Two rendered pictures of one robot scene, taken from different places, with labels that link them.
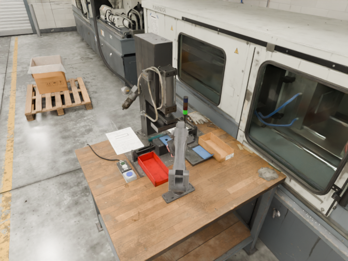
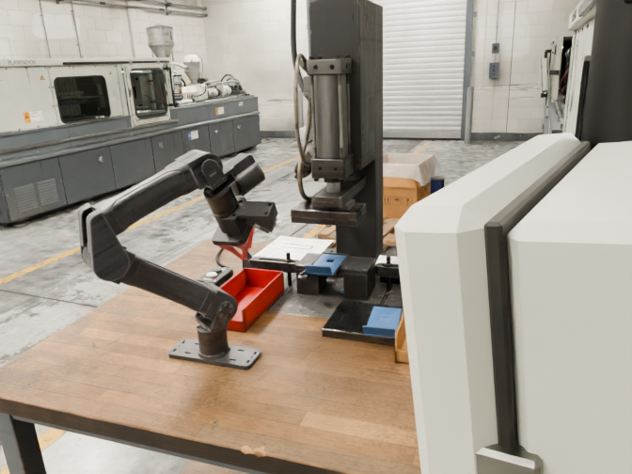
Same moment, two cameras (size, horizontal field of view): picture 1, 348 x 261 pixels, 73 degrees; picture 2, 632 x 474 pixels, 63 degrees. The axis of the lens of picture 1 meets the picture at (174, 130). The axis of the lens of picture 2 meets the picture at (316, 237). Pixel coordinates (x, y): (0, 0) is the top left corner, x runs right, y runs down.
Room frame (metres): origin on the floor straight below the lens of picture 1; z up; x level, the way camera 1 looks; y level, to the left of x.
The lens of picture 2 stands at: (0.50, -0.97, 1.50)
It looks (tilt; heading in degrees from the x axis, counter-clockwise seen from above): 18 degrees down; 52
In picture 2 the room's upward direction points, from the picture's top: 3 degrees counter-clockwise
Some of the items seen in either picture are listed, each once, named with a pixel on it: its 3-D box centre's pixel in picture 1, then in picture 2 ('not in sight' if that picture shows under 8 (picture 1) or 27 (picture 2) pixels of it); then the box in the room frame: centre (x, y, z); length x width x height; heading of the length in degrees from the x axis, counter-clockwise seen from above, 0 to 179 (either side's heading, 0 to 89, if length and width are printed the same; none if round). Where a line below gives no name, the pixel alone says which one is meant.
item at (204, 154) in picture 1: (202, 151); (383, 317); (1.29, -0.21, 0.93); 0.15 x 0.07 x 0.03; 36
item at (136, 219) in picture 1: (173, 204); (311, 457); (1.21, -0.01, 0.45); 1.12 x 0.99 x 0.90; 122
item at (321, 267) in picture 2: (168, 140); (326, 260); (1.32, 0.04, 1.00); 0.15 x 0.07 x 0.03; 32
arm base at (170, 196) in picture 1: (178, 188); (213, 339); (0.94, -0.03, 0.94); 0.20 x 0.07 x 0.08; 122
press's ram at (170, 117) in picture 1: (160, 106); (335, 169); (1.41, 0.09, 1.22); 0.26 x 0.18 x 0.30; 32
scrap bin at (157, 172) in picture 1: (154, 168); (244, 297); (1.11, 0.13, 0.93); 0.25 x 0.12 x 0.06; 32
